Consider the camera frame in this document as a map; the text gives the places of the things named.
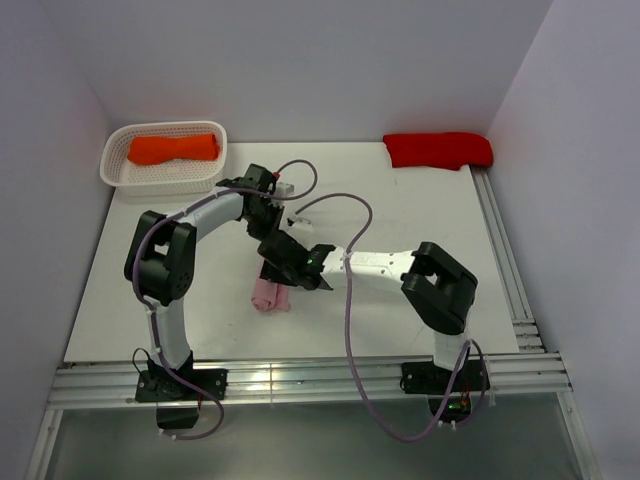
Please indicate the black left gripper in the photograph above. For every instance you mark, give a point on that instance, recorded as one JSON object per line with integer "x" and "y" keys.
{"x": 277, "y": 212}

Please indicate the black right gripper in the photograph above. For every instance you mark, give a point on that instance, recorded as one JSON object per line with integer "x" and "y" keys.
{"x": 270, "y": 270}

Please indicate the pink t shirt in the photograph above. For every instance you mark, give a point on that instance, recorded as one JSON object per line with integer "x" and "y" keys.
{"x": 268, "y": 296}

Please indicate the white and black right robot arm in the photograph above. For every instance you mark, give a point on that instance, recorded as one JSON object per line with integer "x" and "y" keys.
{"x": 439, "y": 288}

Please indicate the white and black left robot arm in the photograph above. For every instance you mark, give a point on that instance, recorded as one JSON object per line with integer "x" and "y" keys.
{"x": 161, "y": 262}

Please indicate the white perforated plastic basket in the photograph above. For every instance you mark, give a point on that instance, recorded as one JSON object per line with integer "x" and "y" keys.
{"x": 173, "y": 177}

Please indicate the rolled orange t shirt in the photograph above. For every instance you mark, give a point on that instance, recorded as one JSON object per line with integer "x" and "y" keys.
{"x": 154, "y": 150}

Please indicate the folded red t shirt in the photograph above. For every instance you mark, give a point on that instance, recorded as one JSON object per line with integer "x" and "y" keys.
{"x": 448, "y": 150}

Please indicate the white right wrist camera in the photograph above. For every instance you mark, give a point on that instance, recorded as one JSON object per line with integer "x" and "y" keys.
{"x": 296, "y": 224}

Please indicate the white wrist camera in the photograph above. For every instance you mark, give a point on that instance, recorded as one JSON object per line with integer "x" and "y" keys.
{"x": 296, "y": 224}
{"x": 284, "y": 190}

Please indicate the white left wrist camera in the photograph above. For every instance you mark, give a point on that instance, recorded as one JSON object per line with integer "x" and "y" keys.
{"x": 284, "y": 190}

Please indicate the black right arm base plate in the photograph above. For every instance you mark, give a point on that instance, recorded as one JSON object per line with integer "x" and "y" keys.
{"x": 427, "y": 378}

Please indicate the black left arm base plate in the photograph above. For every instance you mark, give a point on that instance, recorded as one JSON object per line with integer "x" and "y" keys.
{"x": 205, "y": 382}

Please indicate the aluminium front rail frame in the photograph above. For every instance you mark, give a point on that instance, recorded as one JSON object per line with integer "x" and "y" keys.
{"x": 112, "y": 385}

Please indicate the aluminium right side rail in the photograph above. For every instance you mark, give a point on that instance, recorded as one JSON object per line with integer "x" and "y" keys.
{"x": 525, "y": 327}

